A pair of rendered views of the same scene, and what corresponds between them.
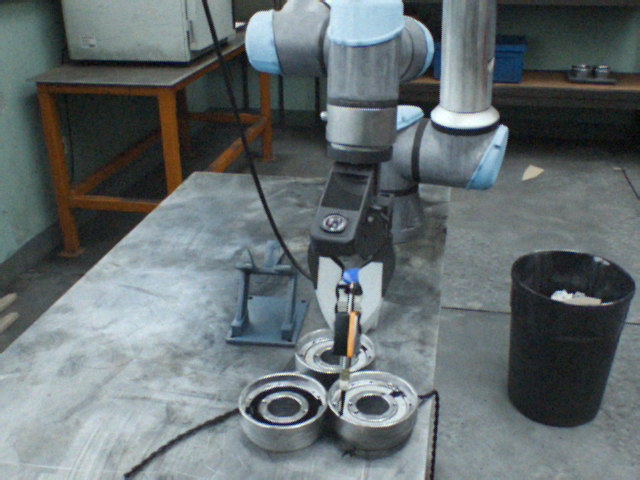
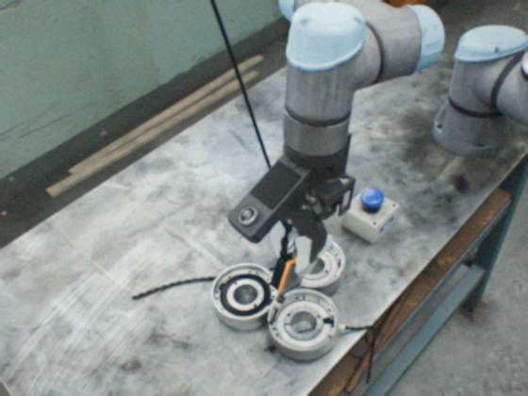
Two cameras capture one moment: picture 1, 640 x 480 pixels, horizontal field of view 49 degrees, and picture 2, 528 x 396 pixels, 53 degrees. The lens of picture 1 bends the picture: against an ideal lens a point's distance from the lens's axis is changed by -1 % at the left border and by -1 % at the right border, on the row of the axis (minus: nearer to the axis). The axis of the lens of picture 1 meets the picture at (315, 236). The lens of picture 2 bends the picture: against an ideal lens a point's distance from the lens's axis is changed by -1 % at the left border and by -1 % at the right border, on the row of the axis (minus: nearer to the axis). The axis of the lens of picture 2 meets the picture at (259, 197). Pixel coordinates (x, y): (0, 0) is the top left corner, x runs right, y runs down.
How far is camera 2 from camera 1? 0.45 m
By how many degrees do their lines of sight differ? 36
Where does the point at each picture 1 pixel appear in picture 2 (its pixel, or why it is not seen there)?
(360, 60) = (300, 81)
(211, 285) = not seen: hidden behind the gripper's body
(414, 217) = (489, 138)
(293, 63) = not seen: hidden behind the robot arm
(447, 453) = (510, 300)
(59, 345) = (162, 172)
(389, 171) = (471, 94)
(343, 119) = (287, 123)
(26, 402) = (119, 212)
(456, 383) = not seen: outside the picture
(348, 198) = (272, 193)
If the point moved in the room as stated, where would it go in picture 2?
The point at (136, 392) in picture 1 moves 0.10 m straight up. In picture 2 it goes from (180, 232) to (169, 193)
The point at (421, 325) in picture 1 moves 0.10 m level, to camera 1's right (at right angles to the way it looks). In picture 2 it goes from (414, 255) to (472, 278)
